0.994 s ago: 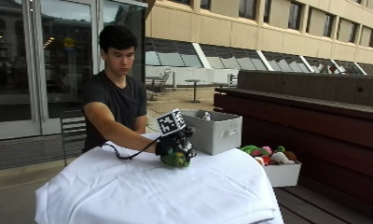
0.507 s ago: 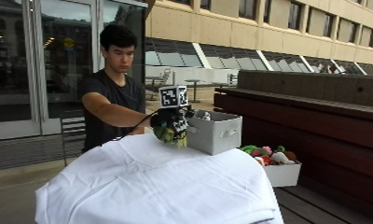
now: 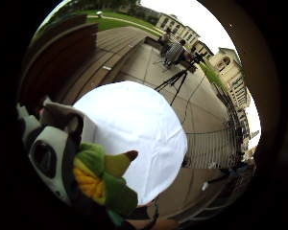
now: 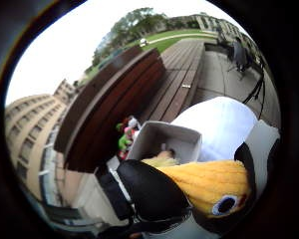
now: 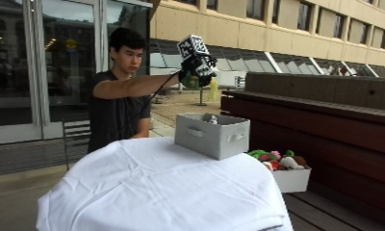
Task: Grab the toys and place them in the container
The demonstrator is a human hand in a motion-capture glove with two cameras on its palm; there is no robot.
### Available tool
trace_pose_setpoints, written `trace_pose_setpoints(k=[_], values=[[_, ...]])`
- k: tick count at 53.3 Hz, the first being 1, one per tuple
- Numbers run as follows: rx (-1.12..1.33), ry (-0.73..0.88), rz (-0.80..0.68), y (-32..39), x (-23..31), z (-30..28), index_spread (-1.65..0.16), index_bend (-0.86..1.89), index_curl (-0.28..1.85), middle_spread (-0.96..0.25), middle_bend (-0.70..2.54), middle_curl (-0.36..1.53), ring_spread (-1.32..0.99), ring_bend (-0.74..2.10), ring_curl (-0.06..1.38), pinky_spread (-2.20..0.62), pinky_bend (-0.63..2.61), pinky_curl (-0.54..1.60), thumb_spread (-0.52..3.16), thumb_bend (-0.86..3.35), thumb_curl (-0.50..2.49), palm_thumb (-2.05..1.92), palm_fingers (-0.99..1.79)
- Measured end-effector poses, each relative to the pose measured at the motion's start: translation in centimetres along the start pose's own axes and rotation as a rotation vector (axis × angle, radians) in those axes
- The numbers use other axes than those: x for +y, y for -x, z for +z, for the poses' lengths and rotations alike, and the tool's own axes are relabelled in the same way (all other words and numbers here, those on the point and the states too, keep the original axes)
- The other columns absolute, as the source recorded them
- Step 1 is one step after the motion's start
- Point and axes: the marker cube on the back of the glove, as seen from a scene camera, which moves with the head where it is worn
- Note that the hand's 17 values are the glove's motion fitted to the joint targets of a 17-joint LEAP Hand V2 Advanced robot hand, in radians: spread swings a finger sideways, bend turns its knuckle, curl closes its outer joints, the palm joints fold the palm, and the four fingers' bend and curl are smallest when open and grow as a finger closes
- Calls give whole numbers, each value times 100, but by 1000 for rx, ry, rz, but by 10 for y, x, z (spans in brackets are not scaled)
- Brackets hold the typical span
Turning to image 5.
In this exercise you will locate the white tablecloth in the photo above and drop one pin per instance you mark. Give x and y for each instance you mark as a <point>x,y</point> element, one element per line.
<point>162,189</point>

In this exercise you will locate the white plastic bin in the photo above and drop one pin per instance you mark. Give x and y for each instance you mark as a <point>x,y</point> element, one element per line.
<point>291,179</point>

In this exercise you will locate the white soft toy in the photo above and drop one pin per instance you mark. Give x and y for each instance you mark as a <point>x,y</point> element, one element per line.
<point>212,119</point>

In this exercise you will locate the pile of soft toys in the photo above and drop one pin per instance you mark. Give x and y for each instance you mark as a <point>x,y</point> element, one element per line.
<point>277,159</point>

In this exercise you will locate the dark wooden bench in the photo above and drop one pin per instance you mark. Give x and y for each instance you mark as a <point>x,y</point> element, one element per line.
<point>325,144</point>

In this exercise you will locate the white marker cube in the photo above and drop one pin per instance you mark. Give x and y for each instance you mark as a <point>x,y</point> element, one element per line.
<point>192,46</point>

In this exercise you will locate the glass door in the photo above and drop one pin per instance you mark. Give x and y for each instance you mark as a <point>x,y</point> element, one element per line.
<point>68,64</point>

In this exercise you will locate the the person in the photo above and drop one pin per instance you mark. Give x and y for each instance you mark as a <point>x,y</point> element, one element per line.
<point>117,96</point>

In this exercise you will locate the yellow folded parasol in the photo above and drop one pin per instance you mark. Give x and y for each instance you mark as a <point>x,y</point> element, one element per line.
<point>213,89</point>

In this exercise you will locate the green soft toy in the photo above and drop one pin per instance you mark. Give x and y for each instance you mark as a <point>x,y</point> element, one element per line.
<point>190,82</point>

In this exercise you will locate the grey fabric storage box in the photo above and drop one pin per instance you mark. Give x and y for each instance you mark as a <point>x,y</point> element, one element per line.
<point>212,134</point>

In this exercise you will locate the metal chair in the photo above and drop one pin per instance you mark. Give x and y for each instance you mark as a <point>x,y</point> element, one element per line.
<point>75,136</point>

